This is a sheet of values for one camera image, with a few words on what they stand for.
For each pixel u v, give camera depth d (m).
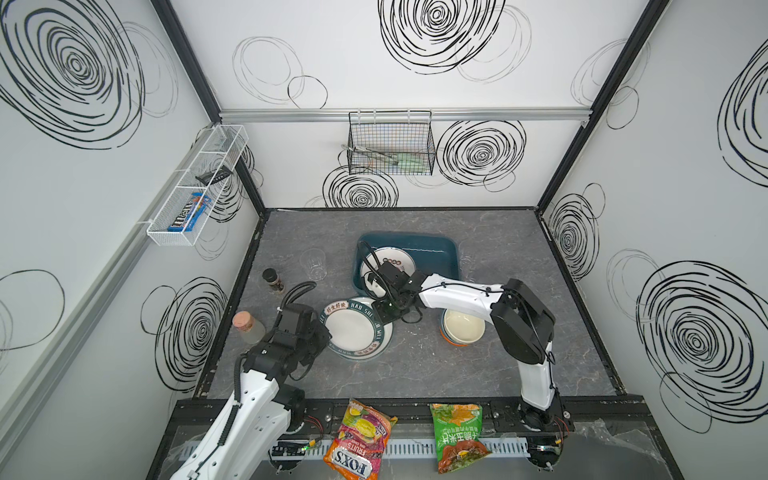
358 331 0.91
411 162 0.87
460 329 0.82
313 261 0.99
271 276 0.89
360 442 0.68
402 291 0.67
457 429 0.68
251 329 0.81
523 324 0.50
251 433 0.56
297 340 0.60
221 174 0.81
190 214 0.67
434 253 1.05
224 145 0.93
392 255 1.05
